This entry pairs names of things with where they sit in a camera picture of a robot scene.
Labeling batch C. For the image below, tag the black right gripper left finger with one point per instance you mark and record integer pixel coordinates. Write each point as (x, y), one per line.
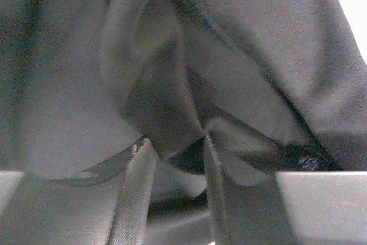
(105, 204)

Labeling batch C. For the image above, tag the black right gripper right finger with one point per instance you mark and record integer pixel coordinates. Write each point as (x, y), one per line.
(251, 207)

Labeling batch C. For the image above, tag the black skirt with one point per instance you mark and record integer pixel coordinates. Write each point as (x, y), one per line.
(82, 80)

